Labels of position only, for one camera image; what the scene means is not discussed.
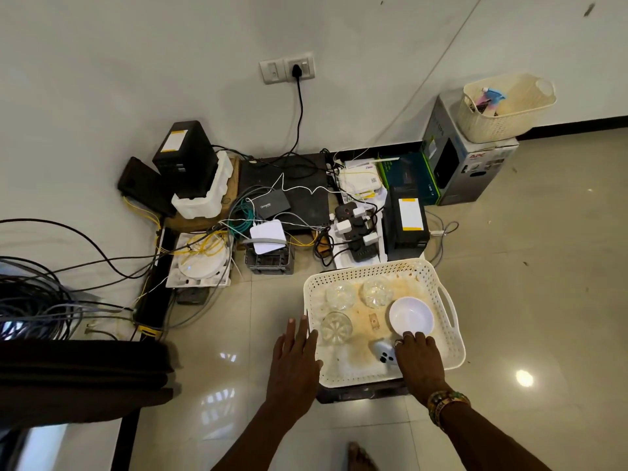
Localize dark green cardboard box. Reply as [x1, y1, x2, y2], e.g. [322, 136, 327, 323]
[377, 151, 442, 207]

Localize white wall socket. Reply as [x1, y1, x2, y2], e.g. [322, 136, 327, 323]
[258, 52, 317, 86]

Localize person's right forearm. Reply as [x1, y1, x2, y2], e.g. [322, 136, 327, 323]
[439, 402, 553, 471]

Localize person's right hand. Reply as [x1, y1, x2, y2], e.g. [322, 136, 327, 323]
[394, 330, 448, 408]

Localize white foam packing block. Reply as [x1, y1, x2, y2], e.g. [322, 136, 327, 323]
[170, 150, 234, 220]

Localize black power strip with chargers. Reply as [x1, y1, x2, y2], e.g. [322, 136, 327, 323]
[331, 200, 386, 263]

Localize white bowl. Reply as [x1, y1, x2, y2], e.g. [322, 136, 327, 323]
[388, 296, 436, 338]

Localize dark brown curtain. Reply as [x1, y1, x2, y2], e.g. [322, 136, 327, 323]
[0, 340, 177, 430]

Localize clear cut glass cup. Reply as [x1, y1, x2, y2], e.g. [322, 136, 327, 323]
[323, 281, 358, 311]
[360, 277, 394, 309]
[319, 311, 354, 345]

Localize white router with yellow print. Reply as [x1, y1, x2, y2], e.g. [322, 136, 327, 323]
[337, 160, 389, 201]

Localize person's left hand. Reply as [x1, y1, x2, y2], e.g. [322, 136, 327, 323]
[264, 314, 324, 419]

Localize black wall-mounted box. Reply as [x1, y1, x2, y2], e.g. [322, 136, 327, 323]
[117, 156, 177, 219]

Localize white game controller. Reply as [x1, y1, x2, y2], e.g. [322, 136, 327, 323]
[370, 340, 401, 370]

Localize person's bare foot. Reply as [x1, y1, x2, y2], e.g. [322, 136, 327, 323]
[347, 441, 379, 471]

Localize green network cable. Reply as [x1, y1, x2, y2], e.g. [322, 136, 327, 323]
[226, 198, 266, 239]

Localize person's left forearm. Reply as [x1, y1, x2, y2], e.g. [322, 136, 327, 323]
[211, 404, 315, 471]

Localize beige woven basket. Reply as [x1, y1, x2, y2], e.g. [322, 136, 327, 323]
[457, 72, 558, 145]

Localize white plastic laundry basket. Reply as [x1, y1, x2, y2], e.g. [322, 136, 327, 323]
[302, 258, 467, 389]

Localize grey metal cage bracket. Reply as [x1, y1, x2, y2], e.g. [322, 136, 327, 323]
[243, 245, 296, 276]

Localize green beaded bracelet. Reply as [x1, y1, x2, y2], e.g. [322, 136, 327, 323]
[427, 389, 470, 427]

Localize small black network switch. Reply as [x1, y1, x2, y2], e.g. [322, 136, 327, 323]
[251, 188, 292, 217]

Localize bundle of grey cables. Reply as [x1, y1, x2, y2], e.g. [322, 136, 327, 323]
[0, 218, 170, 344]

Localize white electronic device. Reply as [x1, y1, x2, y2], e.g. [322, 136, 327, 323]
[166, 232, 232, 290]

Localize black backup power unit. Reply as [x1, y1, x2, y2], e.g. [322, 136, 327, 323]
[382, 184, 432, 262]
[152, 120, 219, 201]

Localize large flat black device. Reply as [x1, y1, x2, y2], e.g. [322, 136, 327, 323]
[237, 151, 332, 236]

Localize white square router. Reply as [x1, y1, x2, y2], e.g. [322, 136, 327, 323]
[249, 219, 288, 256]

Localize thin yellow fibre cables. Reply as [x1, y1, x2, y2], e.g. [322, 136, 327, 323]
[122, 196, 232, 270]

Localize orange woven patterned bracelet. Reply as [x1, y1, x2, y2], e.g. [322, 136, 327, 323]
[434, 398, 472, 433]

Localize black power cable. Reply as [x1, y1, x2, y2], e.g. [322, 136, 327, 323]
[240, 63, 307, 167]

